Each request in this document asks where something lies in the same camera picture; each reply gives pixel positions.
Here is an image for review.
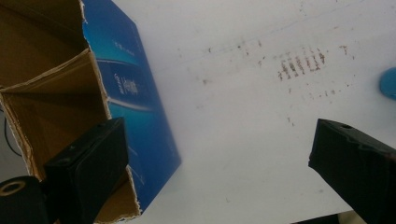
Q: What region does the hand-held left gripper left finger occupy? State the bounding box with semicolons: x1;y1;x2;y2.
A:
42;117;130;224

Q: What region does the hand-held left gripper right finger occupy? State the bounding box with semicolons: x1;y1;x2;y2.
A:
307;118;396;224

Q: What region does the blue cardboard box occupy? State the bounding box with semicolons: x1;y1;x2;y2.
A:
0;0;182;224

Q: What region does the blue plastic bottle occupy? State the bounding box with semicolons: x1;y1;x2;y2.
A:
378;66;396;102

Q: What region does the white foam board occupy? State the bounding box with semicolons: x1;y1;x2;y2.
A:
111;0;396;224

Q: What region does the thin black cable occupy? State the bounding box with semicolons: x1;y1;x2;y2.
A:
2;114;23;158

